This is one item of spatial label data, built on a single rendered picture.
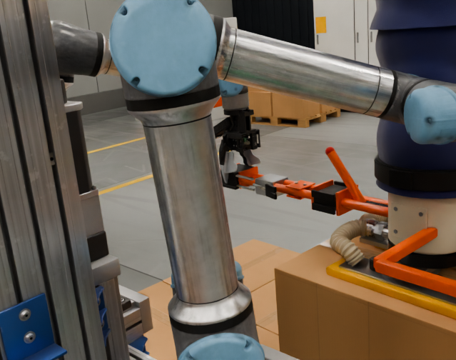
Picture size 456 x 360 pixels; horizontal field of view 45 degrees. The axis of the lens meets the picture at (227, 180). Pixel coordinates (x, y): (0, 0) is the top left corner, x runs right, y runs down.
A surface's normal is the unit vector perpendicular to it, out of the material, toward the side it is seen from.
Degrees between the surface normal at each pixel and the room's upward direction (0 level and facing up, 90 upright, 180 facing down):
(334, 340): 90
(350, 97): 114
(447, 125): 103
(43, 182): 90
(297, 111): 90
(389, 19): 69
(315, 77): 94
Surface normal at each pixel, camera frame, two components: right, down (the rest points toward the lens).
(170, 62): 0.10, 0.14
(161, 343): -0.08, -0.96
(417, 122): -0.99, 0.11
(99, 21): 0.74, 0.13
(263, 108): -0.69, 0.26
